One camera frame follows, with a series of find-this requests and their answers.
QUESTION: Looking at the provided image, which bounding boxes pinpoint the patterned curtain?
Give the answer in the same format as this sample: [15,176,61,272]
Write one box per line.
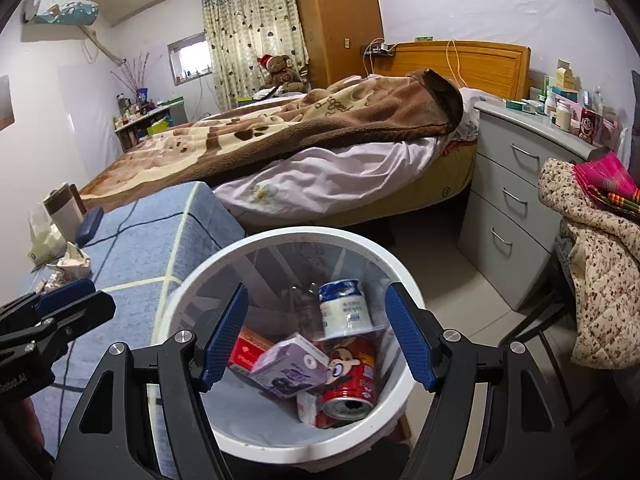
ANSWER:
[200,0,311,111]

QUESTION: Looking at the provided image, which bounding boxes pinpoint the row of cosmetic bottles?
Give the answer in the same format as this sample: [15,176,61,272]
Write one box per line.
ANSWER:
[114,89,161,128]

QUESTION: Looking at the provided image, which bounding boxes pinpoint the brown teddy bear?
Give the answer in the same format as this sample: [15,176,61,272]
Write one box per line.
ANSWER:
[257,52,306,93]

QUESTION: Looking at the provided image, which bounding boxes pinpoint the wall mirror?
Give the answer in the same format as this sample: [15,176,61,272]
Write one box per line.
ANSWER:
[0,75,16,131]

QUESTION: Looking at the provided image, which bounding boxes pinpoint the grey desk shelf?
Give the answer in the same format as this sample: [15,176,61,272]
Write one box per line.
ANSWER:
[114,102,188,153]

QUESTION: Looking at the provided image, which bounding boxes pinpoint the white trash bin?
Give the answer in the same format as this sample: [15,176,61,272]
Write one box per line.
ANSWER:
[154,226,416,471]

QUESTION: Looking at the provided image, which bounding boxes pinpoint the wall air conditioner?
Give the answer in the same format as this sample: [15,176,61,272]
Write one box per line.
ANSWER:
[21,0,100,27]

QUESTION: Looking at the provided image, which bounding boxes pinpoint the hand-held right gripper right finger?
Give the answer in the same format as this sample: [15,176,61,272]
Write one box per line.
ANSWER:
[385,282,568,480]

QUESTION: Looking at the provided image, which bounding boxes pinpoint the small window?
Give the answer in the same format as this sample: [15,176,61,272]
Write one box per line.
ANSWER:
[167,32,211,85]

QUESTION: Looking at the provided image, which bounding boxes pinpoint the wooden headboard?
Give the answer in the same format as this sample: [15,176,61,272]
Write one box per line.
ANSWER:
[372,40,532,103]

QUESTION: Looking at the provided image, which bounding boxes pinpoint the dark blue glasses case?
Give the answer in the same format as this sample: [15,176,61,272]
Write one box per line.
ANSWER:
[75,206,105,243]

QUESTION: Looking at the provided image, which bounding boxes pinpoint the floral pillow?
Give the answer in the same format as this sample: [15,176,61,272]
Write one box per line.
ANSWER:
[450,86,493,142]

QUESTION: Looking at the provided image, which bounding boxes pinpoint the red cartoon drink can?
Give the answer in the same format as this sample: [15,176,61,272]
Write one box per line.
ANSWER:
[316,335,378,429]

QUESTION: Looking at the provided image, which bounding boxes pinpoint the wrapped air conditioner pipe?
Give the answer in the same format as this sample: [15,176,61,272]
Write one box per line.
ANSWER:
[80,25,127,67]

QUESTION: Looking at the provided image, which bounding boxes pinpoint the tissue pack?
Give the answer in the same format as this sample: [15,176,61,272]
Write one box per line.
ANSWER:
[27,202,68,268]

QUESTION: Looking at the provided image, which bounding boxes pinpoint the red medicine box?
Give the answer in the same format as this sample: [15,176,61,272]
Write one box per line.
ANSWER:
[227,326,275,375]

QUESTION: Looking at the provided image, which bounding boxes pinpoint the pale charging cable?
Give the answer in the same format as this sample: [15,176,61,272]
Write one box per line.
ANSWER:
[446,39,471,90]

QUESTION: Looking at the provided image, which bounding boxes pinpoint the person's left hand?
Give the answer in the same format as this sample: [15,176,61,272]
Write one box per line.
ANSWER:
[0,397,43,461]

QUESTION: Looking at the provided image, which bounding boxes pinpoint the wooden wardrobe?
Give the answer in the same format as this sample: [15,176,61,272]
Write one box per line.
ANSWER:
[291,0,385,91]

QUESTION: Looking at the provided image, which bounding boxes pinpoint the pile of medicine boxes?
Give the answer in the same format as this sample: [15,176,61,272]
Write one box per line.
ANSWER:
[505,59,631,148]

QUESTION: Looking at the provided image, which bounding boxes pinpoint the black chair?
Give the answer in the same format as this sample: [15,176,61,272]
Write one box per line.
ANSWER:
[510,240,583,348]

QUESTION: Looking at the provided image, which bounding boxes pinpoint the pale pink duvet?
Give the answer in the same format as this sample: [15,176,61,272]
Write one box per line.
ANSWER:
[212,135,451,223]

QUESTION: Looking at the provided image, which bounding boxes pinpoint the beige cup with brown band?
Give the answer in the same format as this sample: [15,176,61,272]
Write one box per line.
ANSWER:
[42,183,86,241]

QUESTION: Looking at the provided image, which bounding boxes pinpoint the floral quilted jacket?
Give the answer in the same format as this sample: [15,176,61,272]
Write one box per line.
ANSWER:
[537,157,640,371]

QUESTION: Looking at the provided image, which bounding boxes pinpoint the brown printed blanket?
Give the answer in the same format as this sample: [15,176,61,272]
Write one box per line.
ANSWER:
[80,67,465,211]

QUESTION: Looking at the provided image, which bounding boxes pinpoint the clear bottle with red cap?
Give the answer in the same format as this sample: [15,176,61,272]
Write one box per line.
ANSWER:
[280,282,323,333]

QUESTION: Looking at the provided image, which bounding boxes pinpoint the pink plaid cloth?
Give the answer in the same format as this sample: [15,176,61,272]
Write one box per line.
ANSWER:
[572,151,640,211]

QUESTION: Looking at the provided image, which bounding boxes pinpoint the white blue yogurt cup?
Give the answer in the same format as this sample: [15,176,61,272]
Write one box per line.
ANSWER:
[318,279,383,339]

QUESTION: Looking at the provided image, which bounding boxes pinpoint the pink milk carton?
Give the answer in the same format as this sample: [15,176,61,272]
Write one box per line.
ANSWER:
[296,390,326,428]

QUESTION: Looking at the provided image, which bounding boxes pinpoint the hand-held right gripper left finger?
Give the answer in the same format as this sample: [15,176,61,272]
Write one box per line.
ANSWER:
[57,282,250,480]

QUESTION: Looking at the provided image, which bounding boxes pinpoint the purple dried branches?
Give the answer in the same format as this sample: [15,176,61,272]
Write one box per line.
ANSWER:
[111,52,151,93]

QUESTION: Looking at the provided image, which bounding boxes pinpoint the lavender carton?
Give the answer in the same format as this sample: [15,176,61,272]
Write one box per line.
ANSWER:
[249,332,332,400]

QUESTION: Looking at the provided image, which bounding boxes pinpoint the cream paper bag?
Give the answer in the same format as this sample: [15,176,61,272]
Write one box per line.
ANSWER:
[47,242,93,281]

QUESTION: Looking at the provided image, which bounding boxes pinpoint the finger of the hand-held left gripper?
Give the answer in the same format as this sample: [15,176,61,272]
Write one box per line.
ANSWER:
[0,279,96,323]
[0,290,117,350]

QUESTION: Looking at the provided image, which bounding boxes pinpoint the grey drawer cabinet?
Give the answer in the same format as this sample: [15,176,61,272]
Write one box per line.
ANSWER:
[457,100,608,311]

